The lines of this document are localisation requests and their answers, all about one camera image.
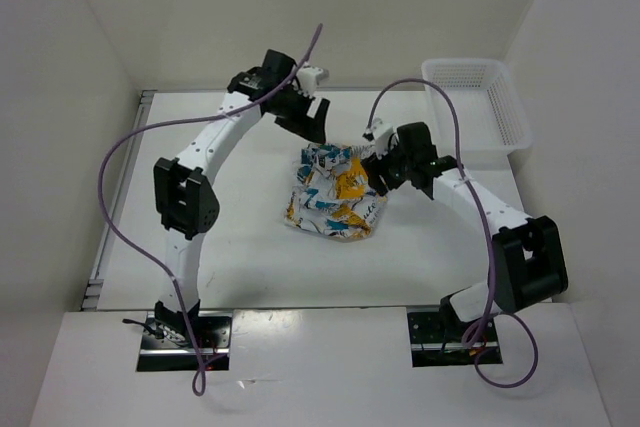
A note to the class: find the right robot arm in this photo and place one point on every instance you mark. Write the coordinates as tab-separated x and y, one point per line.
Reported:
526	260

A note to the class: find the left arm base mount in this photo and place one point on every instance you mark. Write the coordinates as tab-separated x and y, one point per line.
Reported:
161	350

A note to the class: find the white plastic basket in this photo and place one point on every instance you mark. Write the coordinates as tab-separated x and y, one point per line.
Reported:
490	113

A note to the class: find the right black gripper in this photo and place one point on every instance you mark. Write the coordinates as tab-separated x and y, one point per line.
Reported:
374	167

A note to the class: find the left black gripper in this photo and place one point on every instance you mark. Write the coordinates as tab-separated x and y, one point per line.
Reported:
313	129

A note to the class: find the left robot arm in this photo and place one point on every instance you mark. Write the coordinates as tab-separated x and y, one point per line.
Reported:
183	186

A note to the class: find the patterned white teal yellow shorts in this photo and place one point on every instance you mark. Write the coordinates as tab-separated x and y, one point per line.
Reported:
330	194

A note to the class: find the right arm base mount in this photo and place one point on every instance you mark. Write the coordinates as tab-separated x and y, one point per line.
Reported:
433	345

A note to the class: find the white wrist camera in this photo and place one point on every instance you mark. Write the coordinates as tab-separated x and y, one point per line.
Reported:
380	134
309	78

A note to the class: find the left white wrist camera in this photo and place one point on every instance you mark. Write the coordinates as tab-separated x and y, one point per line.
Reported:
309	78

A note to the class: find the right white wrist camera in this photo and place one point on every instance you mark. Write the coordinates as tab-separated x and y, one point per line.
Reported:
380	134

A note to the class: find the aluminium table edge rail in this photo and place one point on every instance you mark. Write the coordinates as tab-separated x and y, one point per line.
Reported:
131	148

